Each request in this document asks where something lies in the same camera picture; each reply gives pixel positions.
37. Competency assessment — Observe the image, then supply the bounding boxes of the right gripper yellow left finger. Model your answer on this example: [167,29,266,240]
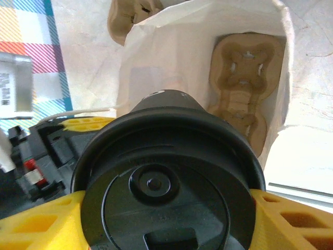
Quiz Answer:
[0,190,91,250]

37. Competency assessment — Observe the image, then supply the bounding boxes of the black paper coffee cup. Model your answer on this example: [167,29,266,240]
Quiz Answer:
[129,89,209,123]

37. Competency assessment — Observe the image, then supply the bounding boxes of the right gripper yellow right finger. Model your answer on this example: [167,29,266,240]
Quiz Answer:
[249,189,333,250]

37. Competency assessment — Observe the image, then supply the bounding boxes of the aluminium mounting rail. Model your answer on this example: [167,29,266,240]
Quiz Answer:
[267,181,333,210]

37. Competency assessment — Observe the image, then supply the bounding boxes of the black plastic cup lid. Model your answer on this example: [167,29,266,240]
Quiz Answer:
[70,108,266,250]

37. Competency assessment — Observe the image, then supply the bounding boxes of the white printed paper bag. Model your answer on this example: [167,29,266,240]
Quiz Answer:
[39,0,296,164]

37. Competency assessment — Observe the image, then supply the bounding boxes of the brown pulp cup carrier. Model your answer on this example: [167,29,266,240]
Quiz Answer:
[107,0,164,47]
[208,31,287,158]

